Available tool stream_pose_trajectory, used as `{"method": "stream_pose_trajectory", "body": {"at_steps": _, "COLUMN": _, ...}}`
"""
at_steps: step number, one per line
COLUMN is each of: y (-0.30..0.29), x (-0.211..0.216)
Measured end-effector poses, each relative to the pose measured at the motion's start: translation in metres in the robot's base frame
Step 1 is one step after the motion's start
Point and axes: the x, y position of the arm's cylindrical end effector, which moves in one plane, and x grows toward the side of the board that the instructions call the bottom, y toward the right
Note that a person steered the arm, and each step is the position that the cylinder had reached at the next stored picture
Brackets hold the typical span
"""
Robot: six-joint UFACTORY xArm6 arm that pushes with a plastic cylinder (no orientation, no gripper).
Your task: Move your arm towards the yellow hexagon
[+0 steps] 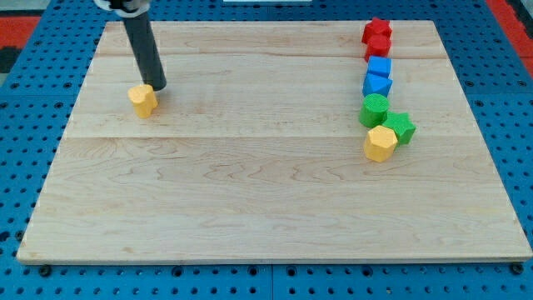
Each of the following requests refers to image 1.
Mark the green cylinder block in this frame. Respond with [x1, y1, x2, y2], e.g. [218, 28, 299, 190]
[359, 93, 390, 128]

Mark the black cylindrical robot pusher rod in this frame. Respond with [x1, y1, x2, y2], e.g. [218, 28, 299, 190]
[123, 12, 167, 91]

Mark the blue triangle block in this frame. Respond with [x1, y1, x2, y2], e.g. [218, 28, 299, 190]
[362, 73, 393, 97]

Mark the yellow heart block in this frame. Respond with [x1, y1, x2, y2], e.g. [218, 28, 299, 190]
[127, 84, 158, 118]

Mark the yellow hexagon block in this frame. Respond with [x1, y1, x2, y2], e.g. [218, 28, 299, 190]
[363, 125, 398, 163]

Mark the blue cube block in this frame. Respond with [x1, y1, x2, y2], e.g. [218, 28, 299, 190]
[367, 56, 392, 78]

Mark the green star block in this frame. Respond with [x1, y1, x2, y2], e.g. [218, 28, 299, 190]
[381, 111, 416, 145]

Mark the red cylinder block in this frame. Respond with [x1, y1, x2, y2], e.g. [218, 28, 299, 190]
[364, 35, 391, 62]

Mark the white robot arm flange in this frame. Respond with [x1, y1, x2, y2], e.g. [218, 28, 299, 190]
[93, 0, 151, 18]

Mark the light wooden board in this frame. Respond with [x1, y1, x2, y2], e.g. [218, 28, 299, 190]
[17, 21, 532, 265]

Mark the red star block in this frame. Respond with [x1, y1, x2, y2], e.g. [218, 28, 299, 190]
[361, 17, 392, 44]

